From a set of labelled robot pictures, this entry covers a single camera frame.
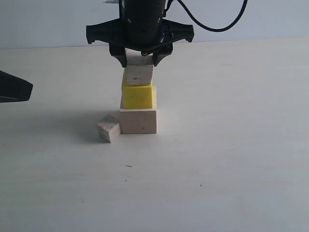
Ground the yellow cube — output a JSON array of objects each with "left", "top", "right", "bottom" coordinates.
[{"left": 121, "top": 70, "right": 154, "bottom": 109}]

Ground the large wooden cube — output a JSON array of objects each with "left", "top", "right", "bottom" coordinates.
[{"left": 120, "top": 86, "right": 157, "bottom": 134}]

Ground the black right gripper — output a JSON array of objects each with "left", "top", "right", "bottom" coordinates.
[{"left": 86, "top": 0, "right": 194, "bottom": 68}]

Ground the medium wooden cube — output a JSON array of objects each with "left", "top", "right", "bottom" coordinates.
[{"left": 124, "top": 48, "right": 154, "bottom": 86}]

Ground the small wooden cube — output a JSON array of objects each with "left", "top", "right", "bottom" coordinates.
[{"left": 96, "top": 115, "right": 121, "bottom": 143}]

